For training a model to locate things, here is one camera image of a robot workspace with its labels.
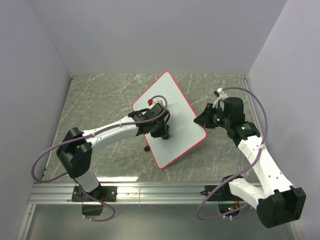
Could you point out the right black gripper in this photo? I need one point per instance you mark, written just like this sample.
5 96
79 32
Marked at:
204 118

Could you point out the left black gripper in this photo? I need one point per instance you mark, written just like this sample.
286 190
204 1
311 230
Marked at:
160 134

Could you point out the pink framed whiteboard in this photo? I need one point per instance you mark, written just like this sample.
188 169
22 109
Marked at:
184 134

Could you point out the blue whiteboard eraser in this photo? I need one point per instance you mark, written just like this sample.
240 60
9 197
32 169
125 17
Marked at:
165 133

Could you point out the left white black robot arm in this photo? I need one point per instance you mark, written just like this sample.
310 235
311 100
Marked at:
78 147

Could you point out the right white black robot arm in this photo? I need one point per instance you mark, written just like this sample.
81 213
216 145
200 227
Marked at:
262 185

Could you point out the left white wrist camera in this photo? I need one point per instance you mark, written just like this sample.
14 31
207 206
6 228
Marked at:
152 102

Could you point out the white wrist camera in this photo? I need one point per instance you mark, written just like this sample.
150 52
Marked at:
152 102
221 95

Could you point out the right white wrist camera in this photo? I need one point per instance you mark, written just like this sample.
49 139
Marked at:
221 95

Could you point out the aluminium right side rail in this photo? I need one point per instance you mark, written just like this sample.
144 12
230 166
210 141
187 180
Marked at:
251 101

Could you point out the aluminium mounting rail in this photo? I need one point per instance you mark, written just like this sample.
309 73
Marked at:
139 193

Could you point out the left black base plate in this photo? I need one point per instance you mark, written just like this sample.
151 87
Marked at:
110 193

